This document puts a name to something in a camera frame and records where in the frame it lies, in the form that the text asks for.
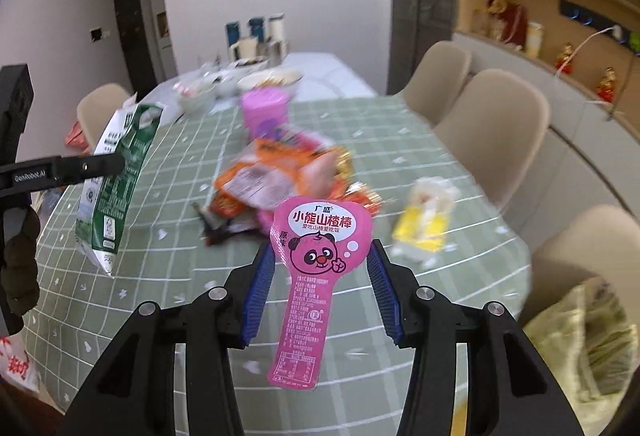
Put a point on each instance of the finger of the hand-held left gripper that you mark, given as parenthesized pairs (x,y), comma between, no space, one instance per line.
(95,165)

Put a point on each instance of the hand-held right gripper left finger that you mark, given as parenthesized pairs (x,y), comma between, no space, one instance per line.
(261,296)

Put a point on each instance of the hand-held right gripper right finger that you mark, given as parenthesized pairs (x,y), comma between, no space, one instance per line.
(384,296)

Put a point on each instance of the green white milk bag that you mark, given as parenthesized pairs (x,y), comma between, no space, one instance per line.
(110,221)

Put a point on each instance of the pink panda snack wrapper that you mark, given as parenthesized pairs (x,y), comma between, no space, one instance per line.
(320,261)

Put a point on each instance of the orange snack packet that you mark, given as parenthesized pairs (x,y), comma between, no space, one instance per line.
(265,181)

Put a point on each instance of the trash bin with yellow bag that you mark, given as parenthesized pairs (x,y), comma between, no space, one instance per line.
(575,341)

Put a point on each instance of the person's left forearm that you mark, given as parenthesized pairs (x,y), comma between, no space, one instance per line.
(22,266)

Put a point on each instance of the red packet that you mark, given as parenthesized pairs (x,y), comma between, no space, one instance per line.
(79,136)

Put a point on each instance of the beige chair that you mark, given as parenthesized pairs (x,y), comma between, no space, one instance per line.
(495,131)
(440,76)
(585,246)
(102,109)

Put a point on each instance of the dark small wrapper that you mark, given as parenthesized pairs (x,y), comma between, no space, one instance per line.
(225,228)

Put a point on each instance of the yellow snack packet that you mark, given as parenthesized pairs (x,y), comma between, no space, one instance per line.
(422,221)

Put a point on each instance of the red gold wrapper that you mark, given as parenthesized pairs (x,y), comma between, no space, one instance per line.
(365,198)

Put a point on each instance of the green checked tablecloth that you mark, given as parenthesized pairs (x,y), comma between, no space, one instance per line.
(175,226)

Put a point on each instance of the small white bowl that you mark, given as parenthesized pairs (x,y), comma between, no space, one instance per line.
(196,99)

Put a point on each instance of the dark door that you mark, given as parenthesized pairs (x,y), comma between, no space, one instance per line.
(130,31)

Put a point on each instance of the purple plastic cup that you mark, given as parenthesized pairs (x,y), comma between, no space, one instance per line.
(265,111)

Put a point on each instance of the dark rimmed bowl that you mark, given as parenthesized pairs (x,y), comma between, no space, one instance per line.
(248,65)

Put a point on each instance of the blue canister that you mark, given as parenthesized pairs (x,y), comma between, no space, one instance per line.
(233,36)
(256,29)

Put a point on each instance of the white mug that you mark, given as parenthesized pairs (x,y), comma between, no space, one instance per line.
(246,49)

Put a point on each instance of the large white bowl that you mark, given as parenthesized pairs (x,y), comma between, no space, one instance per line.
(270,79)

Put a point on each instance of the red white plastic bag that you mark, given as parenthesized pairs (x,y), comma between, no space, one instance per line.
(17,363)

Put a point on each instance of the white canister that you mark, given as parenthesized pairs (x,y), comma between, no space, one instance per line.
(277,27)

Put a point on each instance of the white sideboard cabinet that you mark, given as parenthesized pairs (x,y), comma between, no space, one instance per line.
(580,156)

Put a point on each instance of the white jar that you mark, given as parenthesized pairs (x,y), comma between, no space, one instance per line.
(533,39)

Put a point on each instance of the small red gold figurine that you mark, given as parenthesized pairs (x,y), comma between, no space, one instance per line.
(606,86)
(564,59)

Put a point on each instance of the large red gold figurine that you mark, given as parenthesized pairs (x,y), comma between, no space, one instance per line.
(507,19)

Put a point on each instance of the black power strip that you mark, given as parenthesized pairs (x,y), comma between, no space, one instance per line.
(580,12)

